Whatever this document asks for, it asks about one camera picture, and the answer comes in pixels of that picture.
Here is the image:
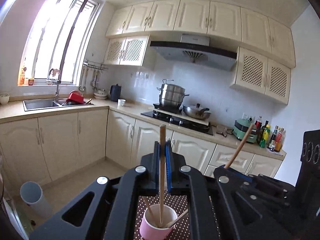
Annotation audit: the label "wooden chopstick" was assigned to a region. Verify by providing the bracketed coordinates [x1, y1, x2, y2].
[159, 125, 166, 227]
[166, 209, 189, 228]
[142, 196, 158, 226]
[224, 124, 255, 169]

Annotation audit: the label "steel kitchen sink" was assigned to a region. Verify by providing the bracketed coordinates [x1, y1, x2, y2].
[23, 99, 94, 112]

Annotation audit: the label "upper kitchen cabinets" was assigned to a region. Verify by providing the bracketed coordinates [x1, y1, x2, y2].
[104, 0, 296, 104]

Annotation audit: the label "brown polka dot tablecloth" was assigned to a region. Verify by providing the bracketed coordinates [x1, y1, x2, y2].
[133, 194, 222, 240]

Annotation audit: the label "pink cylindrical utensil cup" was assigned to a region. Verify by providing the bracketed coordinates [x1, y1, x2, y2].
[139, 204, 178, 240]

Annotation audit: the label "black gas stove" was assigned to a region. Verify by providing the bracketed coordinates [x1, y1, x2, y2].
[141, 103, 213, 135]

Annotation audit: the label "dark soy sauce bottle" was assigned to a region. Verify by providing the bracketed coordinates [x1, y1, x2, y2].
[267, 126, 279, 151]

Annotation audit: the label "grey cylindrical bin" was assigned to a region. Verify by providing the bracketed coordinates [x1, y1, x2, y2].
[20, 181, 53, 218]

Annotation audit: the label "steel wok with lid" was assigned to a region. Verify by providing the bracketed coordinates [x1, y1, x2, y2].
[183, 103, 211, 120]

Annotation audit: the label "green yellow bottle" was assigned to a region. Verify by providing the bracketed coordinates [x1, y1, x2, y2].
[259, 124, 271, 148]

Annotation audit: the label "orange sauce bottle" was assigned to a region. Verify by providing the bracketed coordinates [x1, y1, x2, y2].
[274, 127, 285, 152]

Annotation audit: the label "green electric cooker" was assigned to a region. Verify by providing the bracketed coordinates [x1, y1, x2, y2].
[232, 119, 257, 144]

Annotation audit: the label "red cap bottle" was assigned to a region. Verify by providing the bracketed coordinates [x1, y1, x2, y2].
[255, 116, 262, 135]

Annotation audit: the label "stainless steel steamer pot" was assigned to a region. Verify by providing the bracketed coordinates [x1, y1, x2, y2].
[157, 79, 189, 108]

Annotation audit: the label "white mug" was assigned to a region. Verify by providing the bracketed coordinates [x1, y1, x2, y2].
[118, 99, 126, 106]

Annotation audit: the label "dark electric kettle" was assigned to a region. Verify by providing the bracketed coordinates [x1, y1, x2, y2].
[110, 84, 121, 102]

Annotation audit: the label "stacked white bowls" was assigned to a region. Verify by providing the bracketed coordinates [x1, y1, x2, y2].
[93, 89, 108, 100]

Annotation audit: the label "red colander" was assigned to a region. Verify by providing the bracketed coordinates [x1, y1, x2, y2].
[66, 90, 84, 106]

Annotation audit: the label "range hood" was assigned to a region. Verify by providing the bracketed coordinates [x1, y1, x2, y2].
[150, 35, 237, 71]

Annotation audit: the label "chrome sink faucet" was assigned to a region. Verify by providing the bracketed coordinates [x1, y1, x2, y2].
[46, 68, 61, 102]

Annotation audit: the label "wall utensil rack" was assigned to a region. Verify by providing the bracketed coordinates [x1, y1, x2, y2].
[83, 60, 108, 70]

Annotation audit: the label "window with frame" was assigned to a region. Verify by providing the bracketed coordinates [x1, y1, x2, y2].
[17, 0, 100, 86]

